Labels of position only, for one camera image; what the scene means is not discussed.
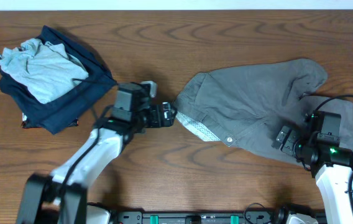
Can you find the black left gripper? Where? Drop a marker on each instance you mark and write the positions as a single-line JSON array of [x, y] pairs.
[[163, 115]]

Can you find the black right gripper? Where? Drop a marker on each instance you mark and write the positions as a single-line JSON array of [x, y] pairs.
[[288, 145]]

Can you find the grey shorts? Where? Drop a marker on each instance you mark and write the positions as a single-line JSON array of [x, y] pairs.
[[247, 106]]

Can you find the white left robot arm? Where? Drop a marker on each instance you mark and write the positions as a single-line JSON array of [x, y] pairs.
[[61, 197]]

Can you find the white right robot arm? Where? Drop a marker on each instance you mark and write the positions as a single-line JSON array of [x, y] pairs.
[[330, 165]]

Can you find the navy blue folded garment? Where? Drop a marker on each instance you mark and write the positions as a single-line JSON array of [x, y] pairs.
[[62, 111]]

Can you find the light grey folded shirt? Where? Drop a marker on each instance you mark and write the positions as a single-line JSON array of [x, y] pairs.
[[46, 69]]

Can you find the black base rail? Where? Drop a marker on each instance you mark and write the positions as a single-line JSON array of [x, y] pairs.
[[255, 213]]

